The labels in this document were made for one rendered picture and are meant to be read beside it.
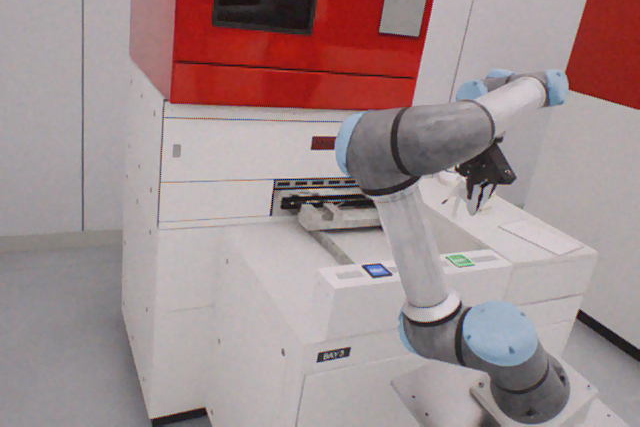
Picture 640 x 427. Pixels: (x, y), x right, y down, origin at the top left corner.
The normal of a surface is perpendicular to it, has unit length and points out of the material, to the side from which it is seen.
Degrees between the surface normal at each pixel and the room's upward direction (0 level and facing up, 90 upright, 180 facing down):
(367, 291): 90
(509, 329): 38
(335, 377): 90
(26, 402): 0
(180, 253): 90
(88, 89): 90
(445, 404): 0
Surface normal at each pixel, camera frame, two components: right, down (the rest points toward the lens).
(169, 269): 0.43, 0.37
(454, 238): -0.89, 0.03
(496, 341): -0.39, -0.69
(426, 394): 0.15, -0.93
